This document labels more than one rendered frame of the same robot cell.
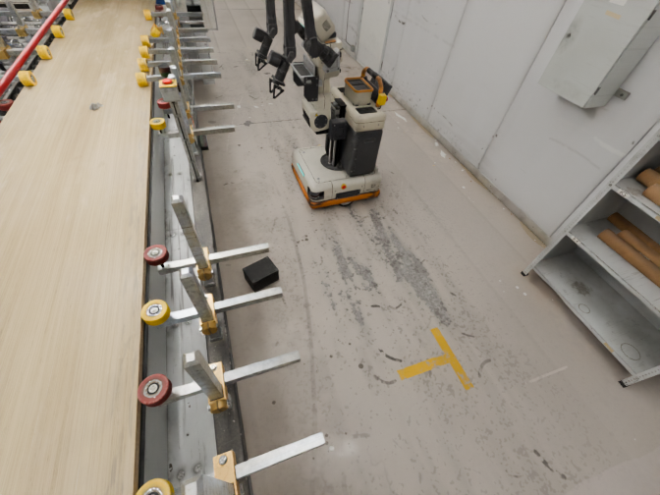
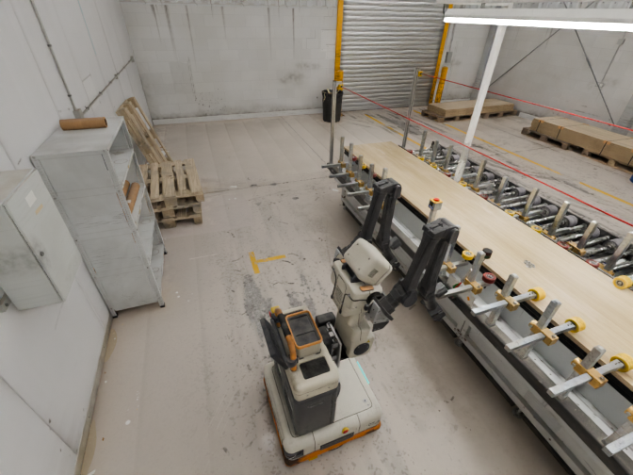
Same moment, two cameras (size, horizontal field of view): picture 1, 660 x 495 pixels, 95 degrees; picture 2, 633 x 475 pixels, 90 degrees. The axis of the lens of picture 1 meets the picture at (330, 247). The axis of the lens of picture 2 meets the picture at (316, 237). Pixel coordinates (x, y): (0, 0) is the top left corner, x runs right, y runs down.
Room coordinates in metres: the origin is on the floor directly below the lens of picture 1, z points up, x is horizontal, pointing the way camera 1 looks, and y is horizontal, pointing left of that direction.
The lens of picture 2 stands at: (3.52, 0.08, 2.34)
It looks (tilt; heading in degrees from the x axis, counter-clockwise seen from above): 35 degrees down; 184
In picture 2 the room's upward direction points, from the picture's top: 1 degrees clockwise
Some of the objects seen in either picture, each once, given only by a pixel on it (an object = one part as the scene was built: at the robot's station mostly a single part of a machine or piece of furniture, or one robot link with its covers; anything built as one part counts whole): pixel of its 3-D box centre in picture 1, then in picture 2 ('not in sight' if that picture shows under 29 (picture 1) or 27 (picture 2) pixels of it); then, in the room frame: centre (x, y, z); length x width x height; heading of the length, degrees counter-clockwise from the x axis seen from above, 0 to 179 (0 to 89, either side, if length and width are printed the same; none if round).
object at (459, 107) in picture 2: not in sight; (471, 106); (-6.33, 3.62, 0.23); 2.41 x 0.77 x 0.17; 116
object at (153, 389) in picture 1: (159, 393); not in sight; (0.20, 0.43, 0.85); 0.08 x 0.08 x 0.11
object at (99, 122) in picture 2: not in sight; (84, 123); (1.13, -1.96, 1.59); 0.30 x 0.08 x 0.08; 115
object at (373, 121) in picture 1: (350, 127); (306, 363); (2.38, -0.05, 0.59); 0.55 x 0.34 x 0.83; 26
